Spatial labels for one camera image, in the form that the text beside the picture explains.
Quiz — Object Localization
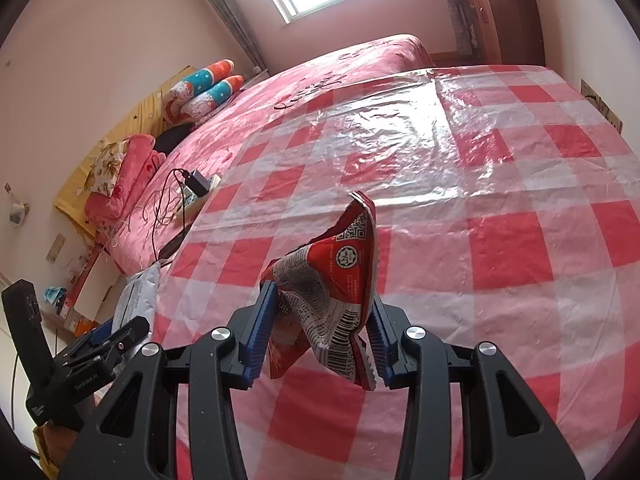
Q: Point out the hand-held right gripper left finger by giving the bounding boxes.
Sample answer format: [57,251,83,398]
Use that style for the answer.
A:
[58,280,279,480]

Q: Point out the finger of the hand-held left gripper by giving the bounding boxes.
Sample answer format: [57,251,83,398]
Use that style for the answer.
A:
[99,315,151,362]
[89,317,122,345]

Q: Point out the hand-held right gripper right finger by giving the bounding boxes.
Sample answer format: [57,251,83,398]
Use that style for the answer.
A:
[366,295,587,480]

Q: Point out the white plastic bag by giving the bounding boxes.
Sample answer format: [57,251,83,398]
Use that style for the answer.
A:
[116,264,161,333]

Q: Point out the red snack wrapper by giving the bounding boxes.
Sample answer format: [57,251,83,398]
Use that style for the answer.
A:
[260,191,379,391]

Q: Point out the white red nightstand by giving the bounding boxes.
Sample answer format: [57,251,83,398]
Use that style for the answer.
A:
[50,247,132,337]

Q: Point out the black phone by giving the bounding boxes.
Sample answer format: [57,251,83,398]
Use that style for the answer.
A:
[160,232,187,259]

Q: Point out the white power strip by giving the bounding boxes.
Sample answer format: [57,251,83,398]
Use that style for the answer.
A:
[176,174,222,217]

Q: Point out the floral pillow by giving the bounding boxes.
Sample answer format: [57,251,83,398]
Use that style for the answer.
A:
[84,140,132,197]

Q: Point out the black charger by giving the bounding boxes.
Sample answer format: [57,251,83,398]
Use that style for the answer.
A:
[184,170,211,196]

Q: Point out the red white checked tablecloth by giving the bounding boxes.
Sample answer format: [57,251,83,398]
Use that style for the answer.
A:
[150,64,640,480]

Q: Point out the pink floral pillows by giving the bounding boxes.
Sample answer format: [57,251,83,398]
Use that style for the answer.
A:
[85,134,168,222]

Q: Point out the dark cloth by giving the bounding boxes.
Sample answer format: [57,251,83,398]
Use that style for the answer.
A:
[152,125,193,154]

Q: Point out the wooden headboard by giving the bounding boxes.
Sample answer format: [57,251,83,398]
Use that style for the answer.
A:
[54,65,198,242]

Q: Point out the pink bed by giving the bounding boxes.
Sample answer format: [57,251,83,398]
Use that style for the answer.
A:
[85,35,436,273]

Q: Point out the lace curtain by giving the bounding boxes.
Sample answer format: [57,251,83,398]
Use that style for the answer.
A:
[442,0,474,57]

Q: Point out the brown wooden cabinet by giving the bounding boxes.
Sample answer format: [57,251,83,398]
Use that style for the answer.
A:
[457,0,546,67]

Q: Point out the wall switch plate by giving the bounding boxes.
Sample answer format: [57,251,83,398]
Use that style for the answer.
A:
[46,234,69,264]

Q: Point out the black cable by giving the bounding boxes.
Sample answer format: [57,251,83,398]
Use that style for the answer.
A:
[149,169,202,262]

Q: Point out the wall ornament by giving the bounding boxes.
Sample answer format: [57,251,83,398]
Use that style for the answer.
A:
[4,182,32,232]

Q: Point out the beige wall socket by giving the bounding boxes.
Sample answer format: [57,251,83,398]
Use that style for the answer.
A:
[580,79,624,134]

